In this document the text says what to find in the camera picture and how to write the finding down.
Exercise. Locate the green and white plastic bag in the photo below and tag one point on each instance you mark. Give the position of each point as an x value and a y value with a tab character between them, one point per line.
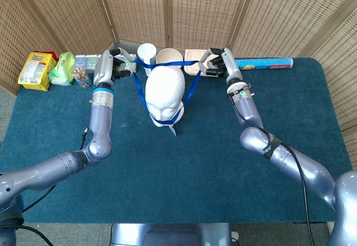
61	70

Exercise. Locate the red snack packet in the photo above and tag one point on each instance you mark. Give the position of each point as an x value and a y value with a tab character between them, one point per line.
53	55

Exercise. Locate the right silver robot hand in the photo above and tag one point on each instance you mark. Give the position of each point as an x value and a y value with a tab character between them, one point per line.
230	64

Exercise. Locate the woven folding screen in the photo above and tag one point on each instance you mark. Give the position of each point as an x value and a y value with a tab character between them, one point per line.
195	11

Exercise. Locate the yellow snack box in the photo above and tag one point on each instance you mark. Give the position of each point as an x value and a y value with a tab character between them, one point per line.
33	71

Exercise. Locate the white plastic measuring cup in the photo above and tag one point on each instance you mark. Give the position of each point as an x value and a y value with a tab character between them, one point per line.
146	52

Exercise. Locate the blue plastic wrap roll box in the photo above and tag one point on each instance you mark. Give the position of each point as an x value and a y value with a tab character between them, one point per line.
265	64

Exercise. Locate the beige lidded lunch box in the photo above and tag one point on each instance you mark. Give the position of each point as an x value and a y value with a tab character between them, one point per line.
193	55

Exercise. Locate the white foam mannequin head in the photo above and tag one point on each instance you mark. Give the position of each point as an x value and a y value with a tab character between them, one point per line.
164	89

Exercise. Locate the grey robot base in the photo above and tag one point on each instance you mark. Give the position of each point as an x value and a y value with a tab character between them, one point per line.
170	235

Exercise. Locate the beige bowl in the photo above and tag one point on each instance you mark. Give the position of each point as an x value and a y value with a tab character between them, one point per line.
168	55

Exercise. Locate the blue-purple tissue pack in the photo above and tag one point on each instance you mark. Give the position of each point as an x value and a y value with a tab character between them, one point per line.
81	62

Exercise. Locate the clear jar of sticks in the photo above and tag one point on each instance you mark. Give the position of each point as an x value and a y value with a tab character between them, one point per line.
81	76

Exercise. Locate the white and blue ID badge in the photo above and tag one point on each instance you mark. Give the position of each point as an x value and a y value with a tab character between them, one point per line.
173	131

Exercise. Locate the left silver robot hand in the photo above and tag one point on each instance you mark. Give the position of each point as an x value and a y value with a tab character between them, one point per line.
103	67

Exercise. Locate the blue table mat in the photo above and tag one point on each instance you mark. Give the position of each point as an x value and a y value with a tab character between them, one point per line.
195	173

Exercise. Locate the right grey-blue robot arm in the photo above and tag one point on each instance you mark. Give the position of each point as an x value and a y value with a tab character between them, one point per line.
251	112

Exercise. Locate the green tissue pack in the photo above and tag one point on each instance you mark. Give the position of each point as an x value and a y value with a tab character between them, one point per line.
92	61

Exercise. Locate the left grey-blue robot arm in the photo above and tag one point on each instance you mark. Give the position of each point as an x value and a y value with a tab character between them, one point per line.
100	123

